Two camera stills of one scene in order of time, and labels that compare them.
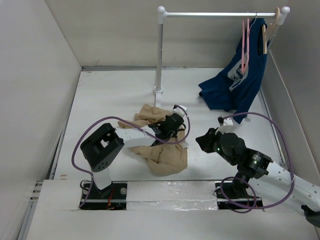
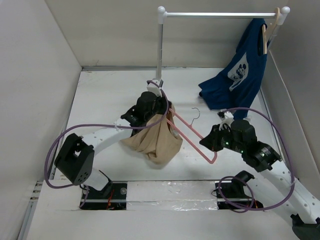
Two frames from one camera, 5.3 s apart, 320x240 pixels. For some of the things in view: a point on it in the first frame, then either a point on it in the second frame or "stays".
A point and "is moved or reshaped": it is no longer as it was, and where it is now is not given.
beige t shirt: [161, 159] is moved or reshaped
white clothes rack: [282, 14] stays
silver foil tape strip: [169, 195] stays
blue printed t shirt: [237, 89] stays
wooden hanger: [266, 35] stays
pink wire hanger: [245, 56] → [192, 145]
